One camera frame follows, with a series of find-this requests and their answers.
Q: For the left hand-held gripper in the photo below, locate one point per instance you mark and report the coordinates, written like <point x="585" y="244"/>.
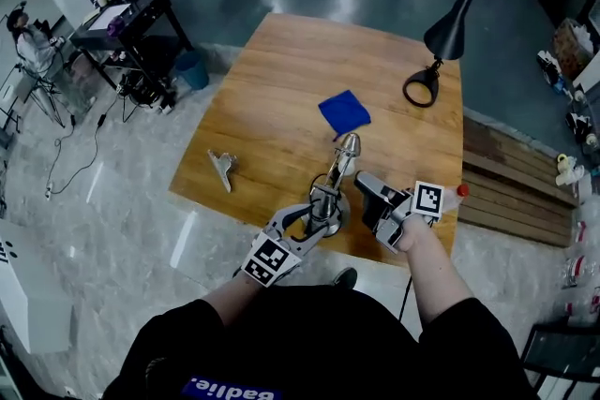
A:
<point x="269" y="260"/>

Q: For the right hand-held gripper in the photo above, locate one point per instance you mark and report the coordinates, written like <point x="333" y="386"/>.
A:
<point x="427" y="201"/>

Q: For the person's right forearm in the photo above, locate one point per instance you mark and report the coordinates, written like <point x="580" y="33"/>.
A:
<point x="436" y="276"/>

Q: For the person's left forearm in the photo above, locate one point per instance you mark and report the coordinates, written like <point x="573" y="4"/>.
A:
<point x="234" y="297"/>

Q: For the black cone shade lamp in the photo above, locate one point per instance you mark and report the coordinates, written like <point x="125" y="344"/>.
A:
<point x="450" y="30"/>

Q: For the person's black shoe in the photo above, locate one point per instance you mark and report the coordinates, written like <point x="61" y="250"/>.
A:
<point x="346" y="278"/>

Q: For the clear bottle with red cap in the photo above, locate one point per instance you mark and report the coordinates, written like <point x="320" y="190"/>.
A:
<point x="454" y="197"/>

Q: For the blue cloth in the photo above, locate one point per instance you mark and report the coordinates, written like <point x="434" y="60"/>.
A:
<point x="344" y="112"/>

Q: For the metal clip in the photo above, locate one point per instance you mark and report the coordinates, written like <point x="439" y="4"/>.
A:
<point x="224" y="166"/>

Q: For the person in dark shirt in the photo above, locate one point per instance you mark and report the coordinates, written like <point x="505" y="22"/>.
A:
<point x="319" y="351"/>

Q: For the wooden slatted bench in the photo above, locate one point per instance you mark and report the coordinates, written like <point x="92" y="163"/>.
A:
<point x="515" y="182"/>

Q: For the blue waste bin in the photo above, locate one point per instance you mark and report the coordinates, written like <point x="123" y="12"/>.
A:
<point x="193" y="70"/>

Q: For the white cups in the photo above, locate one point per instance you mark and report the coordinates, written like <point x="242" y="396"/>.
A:
<point x="569" y="169"/>

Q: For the row of clear plastic bottles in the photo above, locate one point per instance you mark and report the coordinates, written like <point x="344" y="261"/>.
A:
<point x="583" y="276"/>

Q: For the patterned storage bag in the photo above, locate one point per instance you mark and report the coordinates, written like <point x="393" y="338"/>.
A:
<point x="572" y="47"/>

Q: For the black metal cart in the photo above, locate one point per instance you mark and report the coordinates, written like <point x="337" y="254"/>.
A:
<point x="136" y="42"/>

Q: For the white box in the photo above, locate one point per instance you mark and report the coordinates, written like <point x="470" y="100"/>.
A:
<point x="33" y="290"/>

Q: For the white paper sheet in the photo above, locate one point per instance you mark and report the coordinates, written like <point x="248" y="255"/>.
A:
<point x="110" y="16"/>

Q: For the black frame stand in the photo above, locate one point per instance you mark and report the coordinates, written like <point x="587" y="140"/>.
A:
<point x="562" y="360"/>

